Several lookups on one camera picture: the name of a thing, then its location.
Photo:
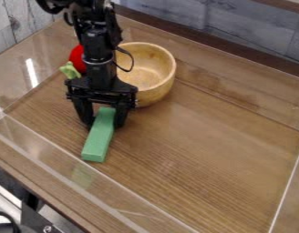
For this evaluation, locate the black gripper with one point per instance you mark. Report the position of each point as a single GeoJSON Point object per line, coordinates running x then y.
{"type": "Point", "coordinates": [120, 95]}

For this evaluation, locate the green rectangular block stick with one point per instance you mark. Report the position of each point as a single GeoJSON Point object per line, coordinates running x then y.
{"type": "Point", "coordinates": [100, 135]}

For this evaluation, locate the light wooden bowl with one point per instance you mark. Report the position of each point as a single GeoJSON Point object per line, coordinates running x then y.
{"type": "Point", "coordinates": [150, 70]}

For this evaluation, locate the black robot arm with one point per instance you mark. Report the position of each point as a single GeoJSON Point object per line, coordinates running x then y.
{"type": "Point", "coordinates": [92, 17]}

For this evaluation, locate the red plush strawberry toy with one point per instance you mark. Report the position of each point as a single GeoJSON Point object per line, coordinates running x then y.
{"type": "Point", "coordinates": [75, 68]}

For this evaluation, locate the black table clamp mount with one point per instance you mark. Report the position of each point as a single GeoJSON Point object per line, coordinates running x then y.
{"type": "Point", "coordinates": [33, 220]}

